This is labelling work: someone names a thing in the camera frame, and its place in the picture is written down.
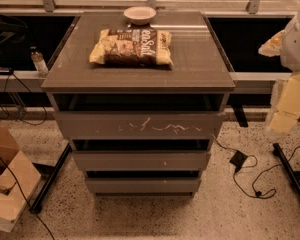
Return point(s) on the sea salt chips bag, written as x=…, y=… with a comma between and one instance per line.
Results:
x=132, y=47

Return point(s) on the small plastic bottle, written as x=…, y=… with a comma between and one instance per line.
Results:
x=39, y=62

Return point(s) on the grey middle drawer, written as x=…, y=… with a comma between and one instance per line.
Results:
x=117, y=161

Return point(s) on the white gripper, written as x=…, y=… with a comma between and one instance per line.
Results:
x=297, y=49

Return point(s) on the black table leg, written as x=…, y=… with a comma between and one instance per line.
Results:
x=294, y=176
x=49, y=174

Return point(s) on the black device on ledge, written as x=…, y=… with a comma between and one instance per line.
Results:
x=6, y=71

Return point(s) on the grey drawer cabinet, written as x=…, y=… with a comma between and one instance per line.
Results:
x=198, y=82

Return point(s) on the white bowl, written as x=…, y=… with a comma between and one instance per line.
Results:
x=140, y=15

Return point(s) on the black right table leg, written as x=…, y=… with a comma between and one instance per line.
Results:
x=294, y=176

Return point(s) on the cardboard box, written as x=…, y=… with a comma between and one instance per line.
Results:
x=18, y=180

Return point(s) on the grey bottom drawer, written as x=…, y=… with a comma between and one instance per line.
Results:
x=126, y=186

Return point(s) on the grey top drawer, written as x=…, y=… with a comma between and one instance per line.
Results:
x=138, y=125

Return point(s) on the black left table leg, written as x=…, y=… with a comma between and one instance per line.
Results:
x=49, y=174

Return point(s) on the grey drawer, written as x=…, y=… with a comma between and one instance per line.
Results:
x=138, y=125
x=117, y=161
x=126, y=186

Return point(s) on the black power adapter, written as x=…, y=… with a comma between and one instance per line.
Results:
x=238, y=159

